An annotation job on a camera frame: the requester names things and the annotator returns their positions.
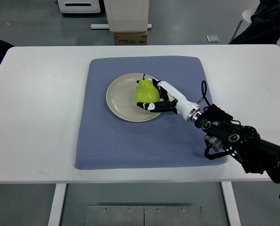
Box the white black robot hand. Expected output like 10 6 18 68
136 79 203 122

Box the green pear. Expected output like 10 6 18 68
134 74 160 103

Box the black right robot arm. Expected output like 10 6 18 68
195 103 280 184

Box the cream round plate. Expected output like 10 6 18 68
106 73 160 122

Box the small grey floor plate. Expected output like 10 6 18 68
206 35 220 43

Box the blue textured mat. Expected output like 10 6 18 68
75 56 227 170

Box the brown cardboard box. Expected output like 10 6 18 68
114 31 148 46

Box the white cabinet column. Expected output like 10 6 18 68
104 0 149 32

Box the right white table leg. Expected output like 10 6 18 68
221 181 241 226

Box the white table leg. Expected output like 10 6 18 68
48 183 67 226
221 181 241 226

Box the person in black clothes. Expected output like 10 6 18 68
229 0 280 45

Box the white chair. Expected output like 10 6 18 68
231 7 280 41

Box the white machine with slot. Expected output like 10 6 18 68
57 0 101 14

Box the left white table leg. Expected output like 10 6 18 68
48 183 67 226

